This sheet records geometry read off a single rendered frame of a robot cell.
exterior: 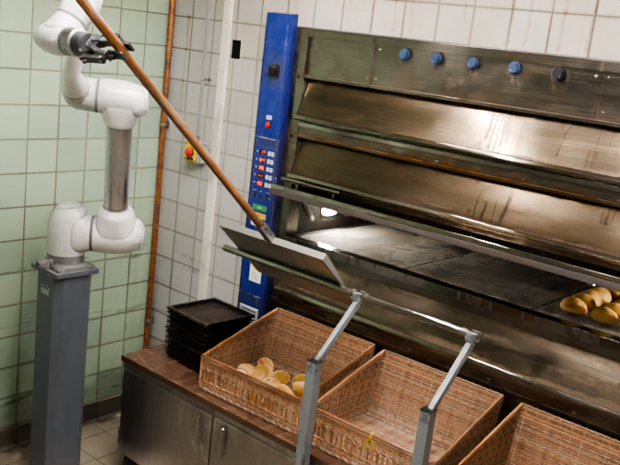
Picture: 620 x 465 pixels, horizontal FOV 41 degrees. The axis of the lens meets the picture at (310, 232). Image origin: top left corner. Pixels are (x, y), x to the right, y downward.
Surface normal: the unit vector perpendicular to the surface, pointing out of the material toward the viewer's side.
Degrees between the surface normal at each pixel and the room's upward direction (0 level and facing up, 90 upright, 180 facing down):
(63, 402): 90
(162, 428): 90
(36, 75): 90
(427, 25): 90
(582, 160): 70
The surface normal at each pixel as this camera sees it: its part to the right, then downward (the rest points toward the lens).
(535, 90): -0.65, 0.10
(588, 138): -0.57, -0.24
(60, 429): 0.74, 0.24
